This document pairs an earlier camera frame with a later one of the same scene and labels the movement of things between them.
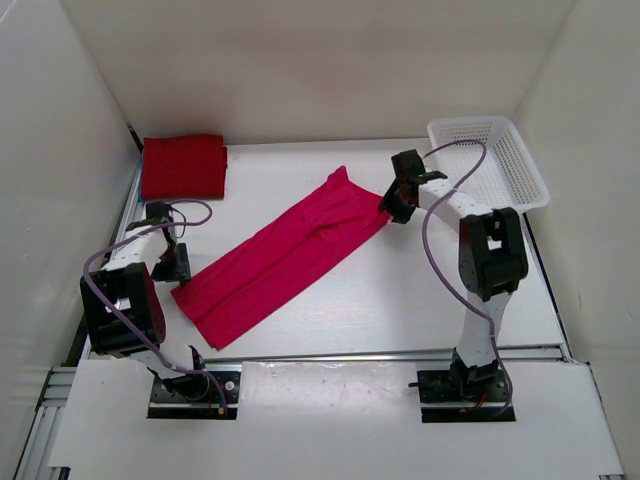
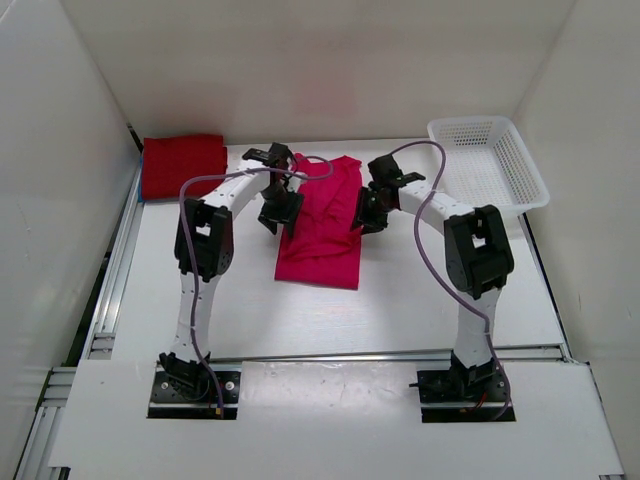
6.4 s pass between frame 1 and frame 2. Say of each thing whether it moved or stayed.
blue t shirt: stayed
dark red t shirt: stayed
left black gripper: moved
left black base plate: stayed
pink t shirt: moved
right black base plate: stayed
